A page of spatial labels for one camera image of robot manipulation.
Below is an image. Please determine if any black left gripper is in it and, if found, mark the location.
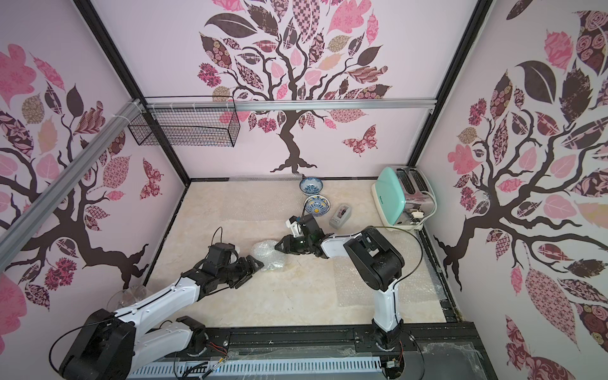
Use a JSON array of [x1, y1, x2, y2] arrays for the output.
[[219, 255, 267, 289]]

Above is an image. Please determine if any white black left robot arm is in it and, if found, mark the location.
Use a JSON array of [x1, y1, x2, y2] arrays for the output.
[[55, 243, 264, 379]]

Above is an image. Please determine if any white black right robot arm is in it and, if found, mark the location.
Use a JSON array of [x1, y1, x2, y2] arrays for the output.
[[275, 215, 405, 337]]

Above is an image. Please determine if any blue yellow patterned bowl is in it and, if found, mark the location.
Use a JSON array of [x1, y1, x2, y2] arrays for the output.
[[304, 195, 331, 217]]

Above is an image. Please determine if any grey tape dispenser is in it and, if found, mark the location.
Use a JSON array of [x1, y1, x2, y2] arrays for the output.
[[329, 204, 352, 230]]

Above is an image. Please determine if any blue white patterned bowl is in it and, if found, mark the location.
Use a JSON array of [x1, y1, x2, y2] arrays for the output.
[[299, 177, 324, 196]]

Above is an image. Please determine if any mint green toaster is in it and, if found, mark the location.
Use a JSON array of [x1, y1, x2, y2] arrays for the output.
[[371, 166, 438, 231]]

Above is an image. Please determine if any clear plastic cup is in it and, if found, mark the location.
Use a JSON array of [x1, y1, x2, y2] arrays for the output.
[[106, 285, 148, 311]]

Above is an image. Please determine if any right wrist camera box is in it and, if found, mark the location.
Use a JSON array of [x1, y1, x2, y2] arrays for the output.
[[286, 215, 304, 238]]

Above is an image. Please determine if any white slotted cable duct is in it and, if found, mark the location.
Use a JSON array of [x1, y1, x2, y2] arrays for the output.
[[128, 357, 385, 379]]

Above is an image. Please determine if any white toaster power cable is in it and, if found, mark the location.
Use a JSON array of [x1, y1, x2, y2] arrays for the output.
[[410, 189, 438, 225]]

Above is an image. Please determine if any black wire wall basket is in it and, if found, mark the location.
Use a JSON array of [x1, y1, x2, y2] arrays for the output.
[[128, 95, 241, 147]]

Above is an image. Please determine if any aluminium frame bar back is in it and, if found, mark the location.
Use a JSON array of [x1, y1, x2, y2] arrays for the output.
[[235, 98, 437, 112]]

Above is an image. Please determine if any aluminium frame bar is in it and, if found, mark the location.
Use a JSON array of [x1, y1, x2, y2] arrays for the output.
[[1, 99, 143, 270], [235, 98, 437, 112]]

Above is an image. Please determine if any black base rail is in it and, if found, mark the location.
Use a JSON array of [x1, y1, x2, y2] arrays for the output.
[[152, 322, 497, 379]]

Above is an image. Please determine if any aluminium frame bar left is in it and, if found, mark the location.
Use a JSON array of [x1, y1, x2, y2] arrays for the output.
[[1, 99, 143, 270]]

